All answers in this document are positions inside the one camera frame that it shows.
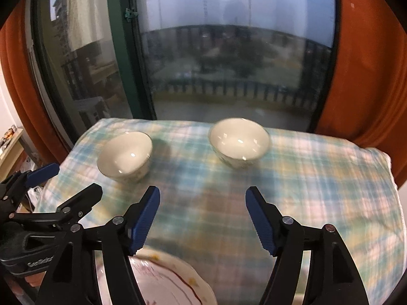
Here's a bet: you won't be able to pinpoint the pink floral plate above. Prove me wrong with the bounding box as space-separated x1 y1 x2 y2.
95 247 219 305

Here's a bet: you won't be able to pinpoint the white floral bowl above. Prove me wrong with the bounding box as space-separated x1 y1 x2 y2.
97 131 153 181
208 118 271 169

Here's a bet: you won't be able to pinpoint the plastic bags on floor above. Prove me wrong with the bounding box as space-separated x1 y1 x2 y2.
19 158 43 212

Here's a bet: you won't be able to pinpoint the wooden shelf with items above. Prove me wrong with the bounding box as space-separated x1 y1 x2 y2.
0 128 27 180

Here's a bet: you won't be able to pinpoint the orange curtain left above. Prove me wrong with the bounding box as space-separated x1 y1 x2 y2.
1 0 69 164

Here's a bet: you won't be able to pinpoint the orange curtain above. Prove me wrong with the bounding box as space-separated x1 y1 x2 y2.
316 0 406 187
1 0 69 164

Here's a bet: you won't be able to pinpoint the plaid pastel tablecloth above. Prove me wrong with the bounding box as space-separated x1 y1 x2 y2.
37 118 406 304

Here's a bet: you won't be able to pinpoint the orange curtain right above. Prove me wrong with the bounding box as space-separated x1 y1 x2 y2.
316 0 406 187

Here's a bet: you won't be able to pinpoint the green window frame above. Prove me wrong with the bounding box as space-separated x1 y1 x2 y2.
28 0 339 143

